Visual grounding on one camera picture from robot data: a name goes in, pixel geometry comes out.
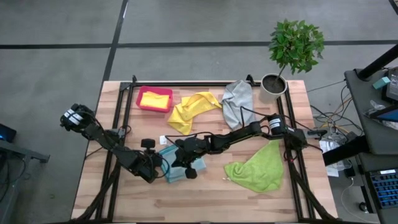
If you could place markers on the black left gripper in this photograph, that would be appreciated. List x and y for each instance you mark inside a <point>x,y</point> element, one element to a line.
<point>146,168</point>

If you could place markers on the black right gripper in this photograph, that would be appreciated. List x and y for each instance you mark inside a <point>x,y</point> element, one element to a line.
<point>196,147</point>

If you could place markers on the light blue towel teal edge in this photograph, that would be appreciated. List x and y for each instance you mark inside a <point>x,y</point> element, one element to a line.
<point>200,165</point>

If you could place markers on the yellow towel with white tag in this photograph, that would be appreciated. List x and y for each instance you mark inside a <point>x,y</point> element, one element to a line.
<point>189,109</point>

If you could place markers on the pink plastic bin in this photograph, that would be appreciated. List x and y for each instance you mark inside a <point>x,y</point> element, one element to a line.
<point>138,107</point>

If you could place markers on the plain yellow microfiber towel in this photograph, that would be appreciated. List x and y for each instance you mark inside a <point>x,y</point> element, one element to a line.
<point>154,100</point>

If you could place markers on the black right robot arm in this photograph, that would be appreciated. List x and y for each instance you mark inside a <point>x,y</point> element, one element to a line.
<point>242,135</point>

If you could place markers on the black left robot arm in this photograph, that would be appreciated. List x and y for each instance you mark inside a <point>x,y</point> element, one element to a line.
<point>102,140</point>

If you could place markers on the grey microfiber towel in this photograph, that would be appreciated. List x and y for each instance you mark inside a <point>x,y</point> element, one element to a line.
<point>236,99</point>

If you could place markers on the lime green fluffy towel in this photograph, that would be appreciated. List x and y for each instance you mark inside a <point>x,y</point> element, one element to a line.
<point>258,168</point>

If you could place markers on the potted tree in white pot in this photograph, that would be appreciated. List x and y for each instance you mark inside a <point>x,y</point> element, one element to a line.
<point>267,96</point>

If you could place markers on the dark grey cart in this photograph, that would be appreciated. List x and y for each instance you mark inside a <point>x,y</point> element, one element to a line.
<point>18,152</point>

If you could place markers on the blue-lit black device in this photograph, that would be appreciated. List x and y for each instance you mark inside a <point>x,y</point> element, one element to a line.
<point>6,133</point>

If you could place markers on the white paper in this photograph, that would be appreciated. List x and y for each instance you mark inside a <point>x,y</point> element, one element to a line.
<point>329,146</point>

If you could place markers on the black desk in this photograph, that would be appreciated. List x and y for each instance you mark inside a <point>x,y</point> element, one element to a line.
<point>367,161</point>

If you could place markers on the grey side desk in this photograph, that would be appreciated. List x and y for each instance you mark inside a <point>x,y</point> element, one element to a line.
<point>373,133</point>

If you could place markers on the clear plastic bag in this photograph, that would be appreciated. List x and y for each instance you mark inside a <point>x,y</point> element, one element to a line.
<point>374,107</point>

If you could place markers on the backlit keyboard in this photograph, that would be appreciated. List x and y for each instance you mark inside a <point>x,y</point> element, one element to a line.
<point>385,189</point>

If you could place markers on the tablet with blue screen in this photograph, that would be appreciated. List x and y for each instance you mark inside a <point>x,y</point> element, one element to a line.
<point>388,115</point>

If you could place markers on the teal box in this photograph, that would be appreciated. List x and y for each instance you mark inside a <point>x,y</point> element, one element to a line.
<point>381,82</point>

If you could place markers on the black electronics box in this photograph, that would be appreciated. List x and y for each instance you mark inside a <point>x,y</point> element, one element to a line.
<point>393,87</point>

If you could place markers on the black post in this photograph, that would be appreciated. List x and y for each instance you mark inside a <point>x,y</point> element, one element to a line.
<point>379,62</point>

